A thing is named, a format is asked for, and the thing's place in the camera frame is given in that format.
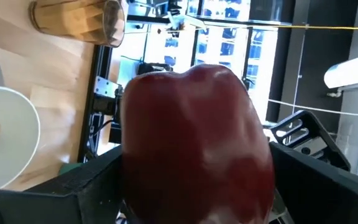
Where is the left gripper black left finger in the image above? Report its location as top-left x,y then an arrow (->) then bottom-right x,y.
0,144 -> 127,224

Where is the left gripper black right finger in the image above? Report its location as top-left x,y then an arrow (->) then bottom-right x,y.
267,110 -> 358,224

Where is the dark red apple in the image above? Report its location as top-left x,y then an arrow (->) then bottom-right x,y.
119,63 -> 276,224

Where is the white round bowl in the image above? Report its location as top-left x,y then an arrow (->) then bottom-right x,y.
0,86 -> 41,190

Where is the white table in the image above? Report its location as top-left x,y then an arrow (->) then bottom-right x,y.
323,50 -> 358,91

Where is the clear drinking glass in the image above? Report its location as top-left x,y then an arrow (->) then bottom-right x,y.
28,0 -> 126,48

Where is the white cable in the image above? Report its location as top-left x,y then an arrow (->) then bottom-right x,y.
267,98 -> 358,118

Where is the black aluminium table frame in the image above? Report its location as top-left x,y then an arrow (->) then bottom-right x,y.
77,45 -> 124,163

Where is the silver corner bracket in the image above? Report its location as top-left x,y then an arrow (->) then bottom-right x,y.
93,76 -> 121,99

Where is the yellow cable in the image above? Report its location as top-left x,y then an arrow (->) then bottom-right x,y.
270,24 -> 358,54

